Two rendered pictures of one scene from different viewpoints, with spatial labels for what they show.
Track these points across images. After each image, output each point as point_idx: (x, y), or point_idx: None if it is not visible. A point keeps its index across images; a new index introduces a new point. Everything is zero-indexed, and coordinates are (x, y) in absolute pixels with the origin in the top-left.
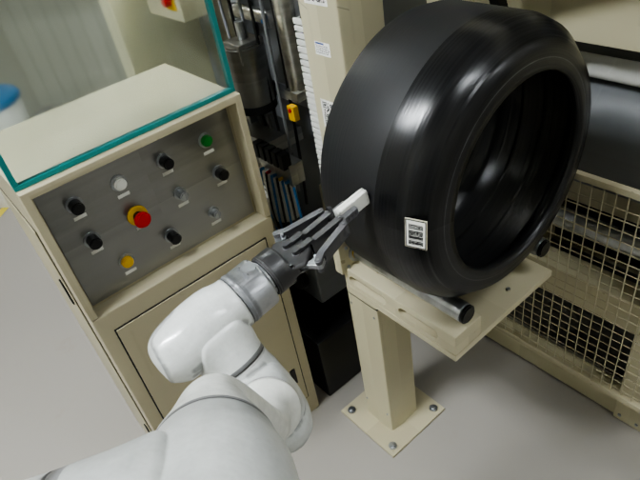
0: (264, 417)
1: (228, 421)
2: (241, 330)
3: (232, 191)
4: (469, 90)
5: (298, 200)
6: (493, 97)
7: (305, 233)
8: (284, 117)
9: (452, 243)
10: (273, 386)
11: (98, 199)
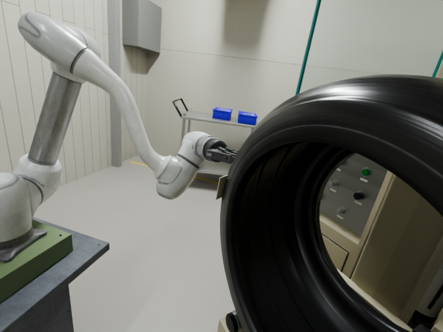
0: (74, 49)
1: (66, 33)
2: (188, 145)
3: (359, 213)
4: (281, 109)
5: (435, 307)
6: (287, 129)
7: (231, 151)
8: None
9: (226, 222)
10: (166, 159)
11: None
